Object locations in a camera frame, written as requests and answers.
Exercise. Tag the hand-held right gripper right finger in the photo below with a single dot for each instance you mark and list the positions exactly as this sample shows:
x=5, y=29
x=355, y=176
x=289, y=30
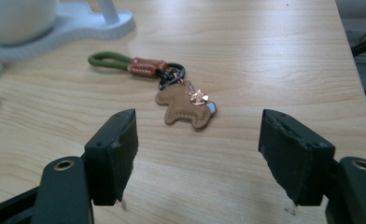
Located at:
x=296, y=158

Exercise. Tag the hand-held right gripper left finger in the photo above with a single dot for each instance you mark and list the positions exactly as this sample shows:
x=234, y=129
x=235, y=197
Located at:
x=112, y=161

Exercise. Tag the white hook stand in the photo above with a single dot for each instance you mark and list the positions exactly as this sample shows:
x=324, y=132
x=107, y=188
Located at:
x=87, y=25

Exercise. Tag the glossy white bowl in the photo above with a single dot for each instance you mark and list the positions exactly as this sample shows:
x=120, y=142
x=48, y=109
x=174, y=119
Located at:
x=16, y=18

